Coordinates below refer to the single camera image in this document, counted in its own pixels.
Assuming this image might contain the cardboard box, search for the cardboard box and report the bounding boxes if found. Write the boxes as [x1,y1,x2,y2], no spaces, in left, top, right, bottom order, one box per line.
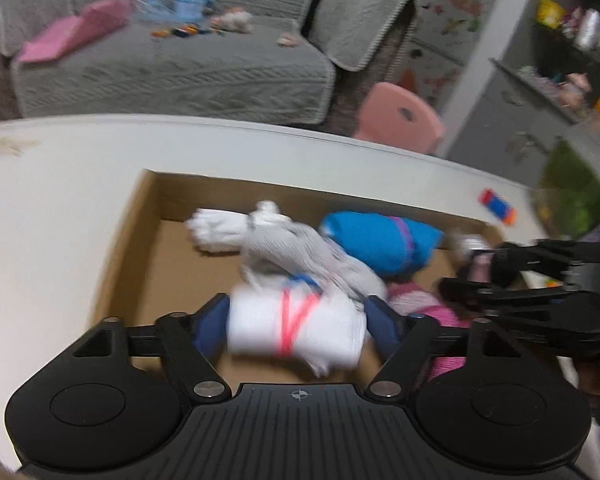
[87,169,506,391]

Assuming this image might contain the grey covered sofa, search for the grey covered sofa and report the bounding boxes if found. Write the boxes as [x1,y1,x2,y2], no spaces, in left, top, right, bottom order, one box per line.
[0,0,418,126]

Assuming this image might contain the small toy cars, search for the small toy cars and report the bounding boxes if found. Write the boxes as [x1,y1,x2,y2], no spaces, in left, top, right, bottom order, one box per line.
[152,25,216,40]

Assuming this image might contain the grey cabinet shelf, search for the grey cabinet shelf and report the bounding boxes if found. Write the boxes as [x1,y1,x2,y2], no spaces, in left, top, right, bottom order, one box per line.
[450,10,600,171]

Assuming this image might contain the white desktop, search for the white desktop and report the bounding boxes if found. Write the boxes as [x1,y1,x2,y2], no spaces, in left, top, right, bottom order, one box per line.
[0,114,600,461]

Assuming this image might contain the pink chair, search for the pink chair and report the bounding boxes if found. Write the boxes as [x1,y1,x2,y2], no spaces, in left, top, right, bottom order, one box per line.
[352,81,446,156]

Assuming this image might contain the white cylinder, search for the white cylinder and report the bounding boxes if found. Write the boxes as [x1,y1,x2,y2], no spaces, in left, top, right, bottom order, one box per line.
[575,9,600,51]

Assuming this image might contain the light pink sock bundle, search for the light pink sock bundle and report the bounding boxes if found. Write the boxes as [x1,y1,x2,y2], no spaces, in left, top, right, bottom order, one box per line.
[450,230,496,281]

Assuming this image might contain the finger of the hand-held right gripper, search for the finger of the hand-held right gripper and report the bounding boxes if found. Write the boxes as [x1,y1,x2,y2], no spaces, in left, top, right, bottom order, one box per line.
[467,240,600,283]
[437,277,581,311]

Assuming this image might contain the yellow toy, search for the yellow toy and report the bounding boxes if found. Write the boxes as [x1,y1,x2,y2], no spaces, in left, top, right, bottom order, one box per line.
[536,0,566,28]

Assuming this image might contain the toys on sofa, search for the toys on sofa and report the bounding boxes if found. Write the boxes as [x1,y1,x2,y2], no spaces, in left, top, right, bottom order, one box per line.
[135,0,216,18]

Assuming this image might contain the green glass jar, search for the green glass jar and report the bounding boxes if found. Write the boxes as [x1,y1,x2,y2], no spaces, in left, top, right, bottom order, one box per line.
[530,140,600,241]

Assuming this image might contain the grey sock bundle blue stripe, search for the grey sock bundle blue stripe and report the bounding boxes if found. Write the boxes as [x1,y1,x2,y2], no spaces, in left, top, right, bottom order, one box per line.
[240,217,388,306]

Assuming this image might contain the pink plush toy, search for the pink plush toy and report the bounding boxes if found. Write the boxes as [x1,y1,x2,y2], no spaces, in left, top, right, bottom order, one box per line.
[210,8,255,33]

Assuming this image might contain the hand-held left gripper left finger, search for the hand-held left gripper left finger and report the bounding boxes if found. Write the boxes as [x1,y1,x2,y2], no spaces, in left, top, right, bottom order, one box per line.
[72,294,232,403]

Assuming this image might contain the orange blue toy dart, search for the orange blue toy dart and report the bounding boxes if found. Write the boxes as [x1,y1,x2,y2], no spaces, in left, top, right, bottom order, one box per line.
[478,189,518,223]

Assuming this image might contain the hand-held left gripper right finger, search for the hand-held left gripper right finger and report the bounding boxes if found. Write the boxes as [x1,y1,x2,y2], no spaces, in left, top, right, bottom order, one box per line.
[364,296,521,403]

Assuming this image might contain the white sock bundle pink band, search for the white sock bundle pink band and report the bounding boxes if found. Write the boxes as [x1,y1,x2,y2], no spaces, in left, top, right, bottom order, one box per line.
[227,285,371,378]

